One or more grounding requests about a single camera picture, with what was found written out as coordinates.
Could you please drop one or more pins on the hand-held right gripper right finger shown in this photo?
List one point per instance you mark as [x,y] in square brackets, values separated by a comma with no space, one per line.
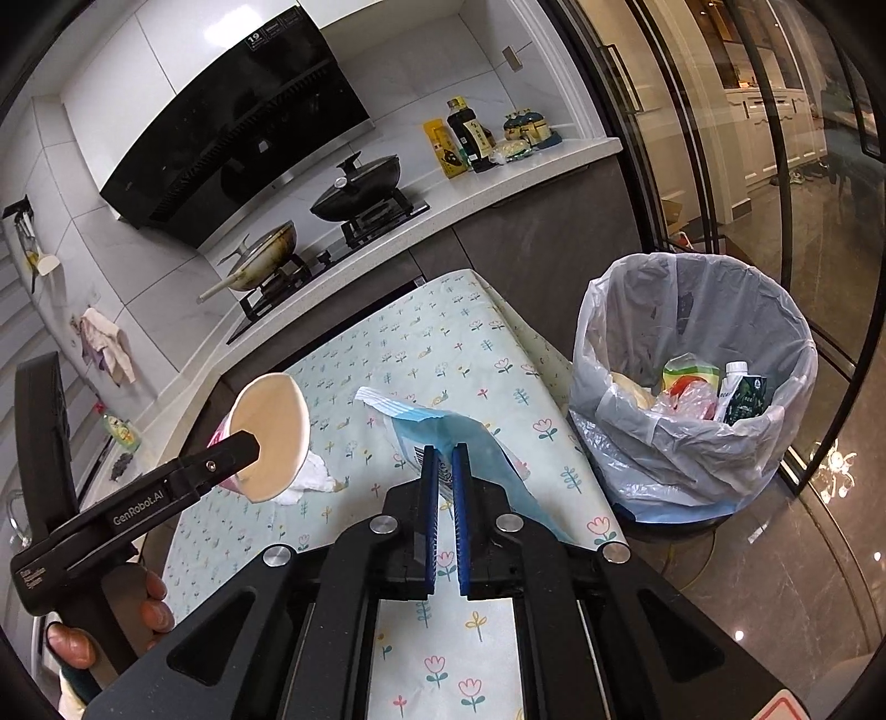
[462,519]

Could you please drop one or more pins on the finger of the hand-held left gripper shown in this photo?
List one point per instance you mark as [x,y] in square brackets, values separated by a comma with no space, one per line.
[221,457]

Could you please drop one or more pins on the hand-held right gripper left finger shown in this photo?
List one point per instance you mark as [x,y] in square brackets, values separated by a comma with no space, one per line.
[430,519]

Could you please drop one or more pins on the pink paper cup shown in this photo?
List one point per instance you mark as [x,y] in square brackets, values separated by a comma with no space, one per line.
[273,429]

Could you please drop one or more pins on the blue snack packet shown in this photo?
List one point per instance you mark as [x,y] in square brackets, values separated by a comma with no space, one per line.
[477,433]

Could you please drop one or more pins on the dark waste bin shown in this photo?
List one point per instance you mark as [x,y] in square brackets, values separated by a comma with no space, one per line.
[678,527]

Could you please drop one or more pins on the trash bin with bag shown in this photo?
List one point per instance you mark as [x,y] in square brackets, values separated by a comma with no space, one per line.
[623,311]

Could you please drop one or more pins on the clear plastic wrap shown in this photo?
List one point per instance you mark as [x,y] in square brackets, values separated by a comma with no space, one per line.
[699,405]

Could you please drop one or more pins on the green and pink milk carton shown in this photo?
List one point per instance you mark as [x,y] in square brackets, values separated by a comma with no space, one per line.
[747,398]

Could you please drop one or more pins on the person's left hand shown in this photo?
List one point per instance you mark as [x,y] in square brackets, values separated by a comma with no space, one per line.
[156,609]

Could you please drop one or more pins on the dark scouring pad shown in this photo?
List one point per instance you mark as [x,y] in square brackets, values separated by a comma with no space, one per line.
[123,467]

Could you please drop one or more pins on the crumpled white tissue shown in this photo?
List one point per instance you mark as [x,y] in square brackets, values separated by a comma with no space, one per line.
[315,474]

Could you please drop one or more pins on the green dish soap bottle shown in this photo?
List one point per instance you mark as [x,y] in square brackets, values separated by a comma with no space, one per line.
[123,433]

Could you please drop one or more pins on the hanging pink dish cloth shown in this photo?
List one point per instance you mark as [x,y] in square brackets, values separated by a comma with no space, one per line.
[107,343]

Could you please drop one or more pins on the black gas stove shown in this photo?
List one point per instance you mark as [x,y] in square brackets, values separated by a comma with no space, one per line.
[346,242]

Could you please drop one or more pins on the grey kitchen cabinet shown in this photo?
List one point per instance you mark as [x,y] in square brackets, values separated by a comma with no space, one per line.
[526,242]

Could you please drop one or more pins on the hanging kitchen utensil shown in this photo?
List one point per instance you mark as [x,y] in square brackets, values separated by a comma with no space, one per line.
[31,242]

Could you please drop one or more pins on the black pot with lid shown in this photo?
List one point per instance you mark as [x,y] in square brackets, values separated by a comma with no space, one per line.
[360,187]

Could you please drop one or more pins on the black range hood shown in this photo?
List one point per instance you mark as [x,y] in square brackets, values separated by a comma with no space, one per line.
[228,118]

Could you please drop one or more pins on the white kitchen counter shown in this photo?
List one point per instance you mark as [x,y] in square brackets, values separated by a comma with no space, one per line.
[526,173]

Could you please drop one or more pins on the yellow seasoning packet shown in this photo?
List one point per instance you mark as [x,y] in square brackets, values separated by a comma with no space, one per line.
[443,149]

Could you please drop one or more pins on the bag of garlic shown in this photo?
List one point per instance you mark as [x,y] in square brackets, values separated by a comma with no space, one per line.
[509,151]

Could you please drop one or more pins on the dark soy sauce bottle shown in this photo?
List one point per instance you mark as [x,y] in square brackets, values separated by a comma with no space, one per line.
[471,135]

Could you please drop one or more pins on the blue seasoning jar set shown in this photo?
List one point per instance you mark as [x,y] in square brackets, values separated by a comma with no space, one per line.
[529,128]

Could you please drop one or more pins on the black-framed glass door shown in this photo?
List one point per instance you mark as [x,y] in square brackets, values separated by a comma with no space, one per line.
[761,173]

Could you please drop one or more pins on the white sideboard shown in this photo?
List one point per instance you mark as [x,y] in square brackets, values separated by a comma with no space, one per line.
[768,131]

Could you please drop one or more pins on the wall outlet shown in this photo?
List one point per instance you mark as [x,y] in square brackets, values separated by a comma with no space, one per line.
[513,57]

